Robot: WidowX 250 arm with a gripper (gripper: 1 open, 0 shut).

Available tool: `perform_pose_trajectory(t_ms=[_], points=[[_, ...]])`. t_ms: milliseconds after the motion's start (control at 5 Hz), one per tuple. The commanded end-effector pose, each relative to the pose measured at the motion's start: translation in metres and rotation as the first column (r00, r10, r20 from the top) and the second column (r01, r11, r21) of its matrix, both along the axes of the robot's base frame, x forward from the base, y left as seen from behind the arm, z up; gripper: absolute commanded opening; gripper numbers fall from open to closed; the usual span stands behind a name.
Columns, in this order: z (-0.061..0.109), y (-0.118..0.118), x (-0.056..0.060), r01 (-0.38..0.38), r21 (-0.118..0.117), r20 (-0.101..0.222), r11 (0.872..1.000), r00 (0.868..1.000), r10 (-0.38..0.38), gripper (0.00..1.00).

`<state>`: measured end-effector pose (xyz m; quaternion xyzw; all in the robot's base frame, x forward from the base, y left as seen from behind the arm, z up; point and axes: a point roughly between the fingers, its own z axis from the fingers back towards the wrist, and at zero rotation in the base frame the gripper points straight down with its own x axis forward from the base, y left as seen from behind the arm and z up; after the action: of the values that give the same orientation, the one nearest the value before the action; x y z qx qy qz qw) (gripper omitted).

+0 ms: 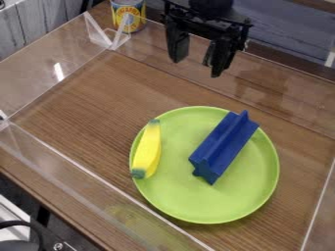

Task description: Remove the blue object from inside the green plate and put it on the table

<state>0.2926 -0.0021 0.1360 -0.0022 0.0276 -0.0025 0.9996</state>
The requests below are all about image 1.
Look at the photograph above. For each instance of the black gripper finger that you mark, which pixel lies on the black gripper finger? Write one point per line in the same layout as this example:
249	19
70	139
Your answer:
178	41
219	55

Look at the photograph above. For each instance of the yellow labelled tin can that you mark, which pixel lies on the yellow labelled tin can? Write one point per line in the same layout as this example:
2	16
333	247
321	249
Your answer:
129	11

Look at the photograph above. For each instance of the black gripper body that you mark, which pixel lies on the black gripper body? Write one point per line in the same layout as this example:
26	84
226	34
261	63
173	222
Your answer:
210	18

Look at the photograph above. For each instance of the yellow toy banana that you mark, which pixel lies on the yellow toy banana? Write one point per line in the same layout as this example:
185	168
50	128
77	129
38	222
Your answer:
149	151

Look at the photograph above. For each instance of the clear acrylic enclosure wall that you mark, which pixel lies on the clear acrylic enclosure wall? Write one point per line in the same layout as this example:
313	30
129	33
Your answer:
79	93

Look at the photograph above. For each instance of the blue plastic block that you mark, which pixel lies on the blue plastic block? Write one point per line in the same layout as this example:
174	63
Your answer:
223	143

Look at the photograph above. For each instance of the green round plate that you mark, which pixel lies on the green round plate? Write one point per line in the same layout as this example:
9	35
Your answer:
183	195

